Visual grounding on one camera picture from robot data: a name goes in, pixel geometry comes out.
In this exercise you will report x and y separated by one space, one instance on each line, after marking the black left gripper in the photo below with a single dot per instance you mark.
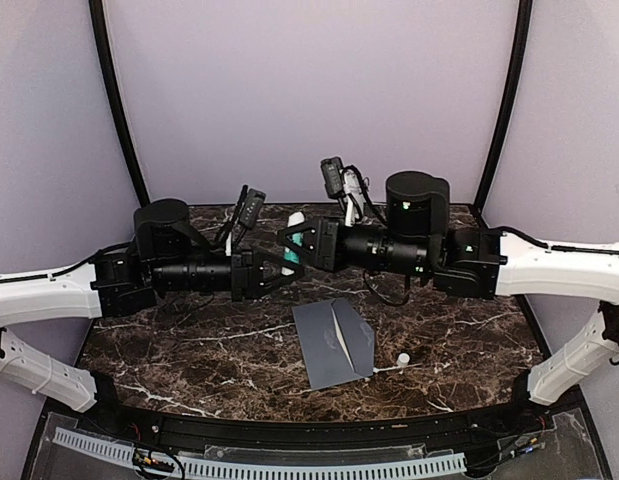
248 275

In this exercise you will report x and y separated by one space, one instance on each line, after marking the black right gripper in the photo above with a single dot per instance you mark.
325 240

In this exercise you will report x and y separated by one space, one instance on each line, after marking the white letter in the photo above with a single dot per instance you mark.
341 339

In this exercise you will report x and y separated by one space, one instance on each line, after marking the blue-grey envelope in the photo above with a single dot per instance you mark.
325 363

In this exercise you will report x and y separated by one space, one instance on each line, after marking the white glue stick cap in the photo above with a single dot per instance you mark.
403 360

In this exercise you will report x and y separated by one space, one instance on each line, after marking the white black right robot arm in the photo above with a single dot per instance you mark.
417 241

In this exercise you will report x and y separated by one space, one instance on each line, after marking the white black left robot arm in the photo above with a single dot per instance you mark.
166 254

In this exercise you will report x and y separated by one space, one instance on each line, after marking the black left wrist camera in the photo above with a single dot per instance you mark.
251 207

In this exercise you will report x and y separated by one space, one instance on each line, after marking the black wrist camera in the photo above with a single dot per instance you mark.
251 207
331 169

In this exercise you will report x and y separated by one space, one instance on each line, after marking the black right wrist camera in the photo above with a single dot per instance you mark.
331 169

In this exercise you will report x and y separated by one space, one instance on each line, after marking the black front table rail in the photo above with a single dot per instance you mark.
476 428

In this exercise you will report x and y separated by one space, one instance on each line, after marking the white slotted cable duct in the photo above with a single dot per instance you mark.
228 463

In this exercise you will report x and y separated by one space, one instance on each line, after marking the black right frame post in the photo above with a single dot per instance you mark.
507 103

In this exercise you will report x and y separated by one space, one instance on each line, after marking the black frame post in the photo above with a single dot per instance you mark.
115 101
507 103

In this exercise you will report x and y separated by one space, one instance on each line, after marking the black left frame post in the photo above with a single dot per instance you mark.
115 101

